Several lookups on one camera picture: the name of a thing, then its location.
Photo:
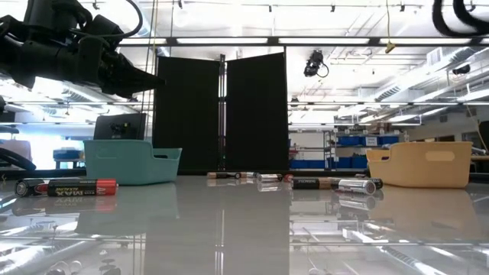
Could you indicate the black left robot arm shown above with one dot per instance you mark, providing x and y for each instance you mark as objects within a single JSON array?
[{"x": 46, "y": 13}]

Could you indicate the small silver battery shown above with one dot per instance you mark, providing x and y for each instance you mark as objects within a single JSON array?
[{"x": 249, "y": 175}]

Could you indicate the black table frame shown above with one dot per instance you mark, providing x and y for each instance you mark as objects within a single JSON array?
[{"x": 191, "y": 173}]

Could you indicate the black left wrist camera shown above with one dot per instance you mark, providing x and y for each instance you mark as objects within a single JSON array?
[{"x": 105, "y": 28}]

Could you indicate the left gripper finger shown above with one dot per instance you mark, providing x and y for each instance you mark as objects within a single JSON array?
[{"x": 126, "y": 78}]

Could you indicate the teal plastic bin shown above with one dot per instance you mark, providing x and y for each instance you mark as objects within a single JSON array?
[{"x": 126, "y": 164}]

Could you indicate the blue storage bin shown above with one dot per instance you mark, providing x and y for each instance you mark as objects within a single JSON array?
[
  {"x": 348, "y": 141},
  {"x": 305, "y": 164},
  {"x": 351, "y": 163},
  {"x": 389, "y": 140}
]

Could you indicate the black curved tube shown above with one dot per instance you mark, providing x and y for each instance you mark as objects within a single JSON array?
[{"x": 19, "y": 158}]

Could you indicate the black monitor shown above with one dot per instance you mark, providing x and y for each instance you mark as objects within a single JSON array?
[{"x": 114, "y": 128}]

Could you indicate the black red MAX battery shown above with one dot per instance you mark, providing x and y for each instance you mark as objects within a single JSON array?
[{"x": 82, "y": 187}]

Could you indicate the yellow plastic bin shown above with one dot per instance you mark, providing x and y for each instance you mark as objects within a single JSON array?
[{"x": 416, "y": 172}]

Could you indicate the blue crate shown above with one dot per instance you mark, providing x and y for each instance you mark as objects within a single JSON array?
[{"x": 68, "y": 154}]

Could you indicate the black overhead crossbar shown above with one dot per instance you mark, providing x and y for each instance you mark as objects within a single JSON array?
[{"x": 273, "y": 41}]

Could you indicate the metal shelf rack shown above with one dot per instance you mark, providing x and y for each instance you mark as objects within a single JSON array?
[{"x": 330, "y": 151}]

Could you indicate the black copper battery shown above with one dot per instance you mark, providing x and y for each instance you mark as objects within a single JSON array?
[
  {"x": 309, "y": 183},
  {"x": 225, "y": 175}
]

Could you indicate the black dome camera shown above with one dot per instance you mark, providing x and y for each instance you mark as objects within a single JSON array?
[{"x": 461, "y": 69}]

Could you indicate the black folding partition screen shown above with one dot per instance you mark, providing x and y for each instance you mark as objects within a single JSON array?
[{"x": 187, "y": 114}]

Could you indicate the black ceiling-hung camera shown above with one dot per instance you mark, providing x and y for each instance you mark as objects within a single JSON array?
[{"x": 314, "y": 63}]

